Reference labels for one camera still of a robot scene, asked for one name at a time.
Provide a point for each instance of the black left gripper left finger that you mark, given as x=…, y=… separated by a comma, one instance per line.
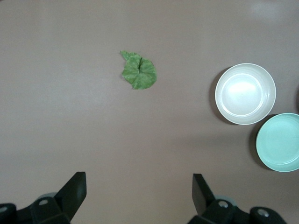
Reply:
x=70, y=196

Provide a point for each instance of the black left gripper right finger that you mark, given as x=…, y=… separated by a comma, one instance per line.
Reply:
x=205, y=200

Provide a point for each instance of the green lettuce leaf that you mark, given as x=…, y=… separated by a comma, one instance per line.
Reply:
x=142, y=77

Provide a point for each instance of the green plate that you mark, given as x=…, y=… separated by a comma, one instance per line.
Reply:
x=280, y=142

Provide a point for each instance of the beige plate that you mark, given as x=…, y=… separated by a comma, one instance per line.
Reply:
x=245, y=93

